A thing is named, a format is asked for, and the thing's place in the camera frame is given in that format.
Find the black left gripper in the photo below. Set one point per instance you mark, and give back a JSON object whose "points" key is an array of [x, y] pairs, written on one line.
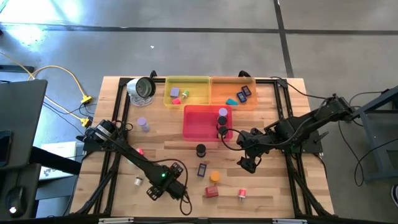
{"points": [[161, 179]]}

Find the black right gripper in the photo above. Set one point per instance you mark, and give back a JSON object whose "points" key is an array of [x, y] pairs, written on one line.
{"points": [[258, 151]]}

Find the small white charger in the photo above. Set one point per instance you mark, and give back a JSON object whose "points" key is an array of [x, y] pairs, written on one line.
{"points": [[138, 181]]}

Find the small red cube charger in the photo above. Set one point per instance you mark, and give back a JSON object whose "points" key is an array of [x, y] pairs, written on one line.
{"points": [[140, 151]]}

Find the black cap hourglass yellow sand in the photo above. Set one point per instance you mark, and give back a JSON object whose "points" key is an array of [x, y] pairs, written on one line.
{"points": [[223, 130]]}

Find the black cap hourglass red sand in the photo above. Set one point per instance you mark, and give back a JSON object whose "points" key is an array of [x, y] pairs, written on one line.
{"points": [[222, 120]]}

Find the lavender cap hourglass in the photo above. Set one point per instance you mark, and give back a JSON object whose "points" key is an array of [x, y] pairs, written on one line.
{"points": [[223, 111], [142, 121]]}

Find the light blue digital timer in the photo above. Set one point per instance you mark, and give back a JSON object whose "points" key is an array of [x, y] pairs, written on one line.
{"points": [[231, 102]]}

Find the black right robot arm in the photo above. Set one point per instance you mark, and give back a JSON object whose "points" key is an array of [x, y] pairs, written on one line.
{"points": [[311, 124]]}

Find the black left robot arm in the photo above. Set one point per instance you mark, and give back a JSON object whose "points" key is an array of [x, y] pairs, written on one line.
{"points": [[136, 158]]}

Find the orange cap hourglass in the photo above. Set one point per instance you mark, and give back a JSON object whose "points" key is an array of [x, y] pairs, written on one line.
{"points": [[214, 176]]}

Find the black cap hourglass blue sand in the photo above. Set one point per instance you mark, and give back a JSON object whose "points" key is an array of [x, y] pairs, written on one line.
{"points": [[201, 148]]}

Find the red translucent plastic bin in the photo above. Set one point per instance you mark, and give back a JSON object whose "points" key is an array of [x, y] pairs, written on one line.
{"points": [[199, 124]]}

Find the orange translucent plastic bin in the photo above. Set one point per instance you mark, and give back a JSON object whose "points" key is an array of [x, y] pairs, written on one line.
{"points": [[224, 90]]}

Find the pink cube charger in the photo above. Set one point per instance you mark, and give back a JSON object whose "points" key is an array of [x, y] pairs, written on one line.
{"points": [[176, 101]]}

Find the yellow translucent plastic bin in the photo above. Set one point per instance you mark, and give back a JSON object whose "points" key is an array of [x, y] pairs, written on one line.
{"points": [[199, 96]]}

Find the lavender cube charger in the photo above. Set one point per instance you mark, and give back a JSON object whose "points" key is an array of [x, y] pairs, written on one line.
{"points": [[175, 92]]}

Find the white paper box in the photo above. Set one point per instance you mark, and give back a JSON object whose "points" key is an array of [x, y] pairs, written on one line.
{"points": [[59, 152]]}

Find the grey metal stand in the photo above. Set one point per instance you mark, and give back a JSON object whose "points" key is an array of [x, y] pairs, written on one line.
{"points": [[367, 146]]}

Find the black computer mouse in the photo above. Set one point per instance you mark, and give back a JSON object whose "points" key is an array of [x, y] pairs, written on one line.
{"points": [[15, 199]]}

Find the person's shoe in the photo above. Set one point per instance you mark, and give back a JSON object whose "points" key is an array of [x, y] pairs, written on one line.
{"points": [[395, 194]]}

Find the dark grey desk top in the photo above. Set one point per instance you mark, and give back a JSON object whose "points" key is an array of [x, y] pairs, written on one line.
{"points": [[21, 118]]}

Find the black smartphone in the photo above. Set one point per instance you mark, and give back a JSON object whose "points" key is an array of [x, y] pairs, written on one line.
{"points": [[4, 149]]}

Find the black floor bar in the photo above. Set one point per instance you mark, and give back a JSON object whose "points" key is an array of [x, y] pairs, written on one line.
{"points": [[15, 68]]}

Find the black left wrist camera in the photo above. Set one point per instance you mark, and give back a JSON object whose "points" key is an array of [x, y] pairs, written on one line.
{"points": [[178, 190]]}

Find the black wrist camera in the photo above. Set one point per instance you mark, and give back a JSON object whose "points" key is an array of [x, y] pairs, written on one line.
{"points": [[178, 190], [248, 137]]}

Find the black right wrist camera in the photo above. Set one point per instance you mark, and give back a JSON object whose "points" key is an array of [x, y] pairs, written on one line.
{"points": [[248, 137]]}

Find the red wall charger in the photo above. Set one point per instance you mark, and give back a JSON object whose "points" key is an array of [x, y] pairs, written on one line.
{"points": [[211, 192]]}

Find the silver metal bracket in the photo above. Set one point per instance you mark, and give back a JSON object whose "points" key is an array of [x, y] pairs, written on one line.
{"points": [[289, 221], [116, 221]]}

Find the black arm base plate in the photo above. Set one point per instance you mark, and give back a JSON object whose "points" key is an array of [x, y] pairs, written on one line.
{"points": [[314, 146], [90, 147]]}

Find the black metal table frame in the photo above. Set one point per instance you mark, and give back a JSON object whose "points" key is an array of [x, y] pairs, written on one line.
{"points": [[291, 102]]}

